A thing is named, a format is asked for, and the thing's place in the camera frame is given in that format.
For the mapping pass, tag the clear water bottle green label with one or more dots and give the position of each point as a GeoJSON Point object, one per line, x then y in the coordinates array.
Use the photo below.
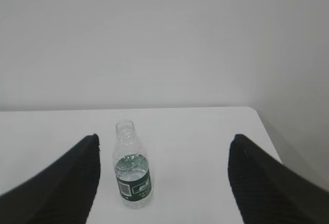
{"type": "Point", "coordinates": [131, 166]}

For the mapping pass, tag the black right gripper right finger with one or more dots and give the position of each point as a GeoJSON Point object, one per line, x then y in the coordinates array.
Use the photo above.
{"type": "Point", "coordinates": [266, 191]}

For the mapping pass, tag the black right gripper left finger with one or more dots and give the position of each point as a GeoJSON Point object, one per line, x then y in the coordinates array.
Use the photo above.
{"type": "Point", "coordinates": [63, 192]}

